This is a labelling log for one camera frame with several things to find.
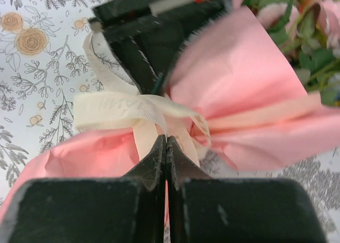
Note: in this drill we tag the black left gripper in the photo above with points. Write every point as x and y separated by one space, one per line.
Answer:
148 57

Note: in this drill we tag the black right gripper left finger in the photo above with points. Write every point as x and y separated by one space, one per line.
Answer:
130 208

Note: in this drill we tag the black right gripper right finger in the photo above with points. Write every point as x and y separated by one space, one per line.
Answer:
206 209

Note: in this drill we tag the cream ribbon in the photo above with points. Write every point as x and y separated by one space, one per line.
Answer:
121 106

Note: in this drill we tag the pink wrapping paper sheet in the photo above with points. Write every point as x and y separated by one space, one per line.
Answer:
259 115

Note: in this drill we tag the pink fake rose stem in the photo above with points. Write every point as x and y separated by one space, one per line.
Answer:
307 33

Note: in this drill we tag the floral patterned table mat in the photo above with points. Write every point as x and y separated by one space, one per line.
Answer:
43 65

